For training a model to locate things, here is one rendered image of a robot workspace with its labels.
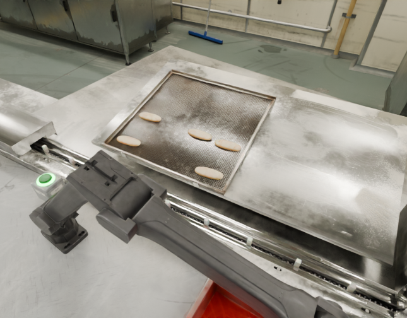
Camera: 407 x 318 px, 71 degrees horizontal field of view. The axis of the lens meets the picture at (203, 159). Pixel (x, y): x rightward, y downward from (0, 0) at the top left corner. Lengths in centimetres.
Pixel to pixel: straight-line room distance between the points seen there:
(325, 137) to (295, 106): 18
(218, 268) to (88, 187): 25
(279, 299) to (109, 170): 34
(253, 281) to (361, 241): 51
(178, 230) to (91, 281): 46
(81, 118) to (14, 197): 47
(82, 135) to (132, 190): 84
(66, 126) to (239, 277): 111
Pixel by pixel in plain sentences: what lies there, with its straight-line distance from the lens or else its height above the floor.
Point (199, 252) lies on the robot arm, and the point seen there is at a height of 118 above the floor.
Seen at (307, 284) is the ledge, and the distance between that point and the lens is 84.
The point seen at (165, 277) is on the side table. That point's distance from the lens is 85.
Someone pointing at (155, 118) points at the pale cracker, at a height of 93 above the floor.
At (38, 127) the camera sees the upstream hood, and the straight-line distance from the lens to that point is 127.
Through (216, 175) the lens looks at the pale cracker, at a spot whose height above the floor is 91.
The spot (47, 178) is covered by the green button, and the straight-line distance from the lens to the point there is 105.
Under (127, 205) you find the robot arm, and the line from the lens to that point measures 50.
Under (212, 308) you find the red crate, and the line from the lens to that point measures 81.
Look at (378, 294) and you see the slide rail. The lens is 92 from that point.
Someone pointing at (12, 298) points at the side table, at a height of 82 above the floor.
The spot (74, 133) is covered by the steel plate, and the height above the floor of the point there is 82.
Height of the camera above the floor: 159
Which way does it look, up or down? 43 degrees down
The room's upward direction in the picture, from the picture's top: 1 degrees clockwise
